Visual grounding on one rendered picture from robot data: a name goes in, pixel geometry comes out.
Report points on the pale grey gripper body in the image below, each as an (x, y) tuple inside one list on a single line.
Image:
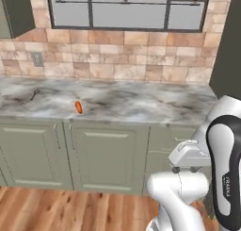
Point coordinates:
[(188, 155)]

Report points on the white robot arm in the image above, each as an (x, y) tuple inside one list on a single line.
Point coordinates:
[(182, 190)]

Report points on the tall green drawer front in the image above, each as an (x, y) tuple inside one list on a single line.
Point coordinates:
[(157, 168)]

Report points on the orange carrot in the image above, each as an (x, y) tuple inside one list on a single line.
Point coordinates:
[(78, 107)]

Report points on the wide green cupboard door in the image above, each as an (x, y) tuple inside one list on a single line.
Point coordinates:
[(29, 156)]

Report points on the dark framed window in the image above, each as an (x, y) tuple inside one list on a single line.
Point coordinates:
[(128, 13)]

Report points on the dark metal spoon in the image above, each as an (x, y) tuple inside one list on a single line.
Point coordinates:
[(34, 94)]

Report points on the grey wall socket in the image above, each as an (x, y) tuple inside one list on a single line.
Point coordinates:
[(37, 59)]

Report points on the dark green wall cupboard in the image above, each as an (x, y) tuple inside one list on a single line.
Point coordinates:
[(15, 11)]

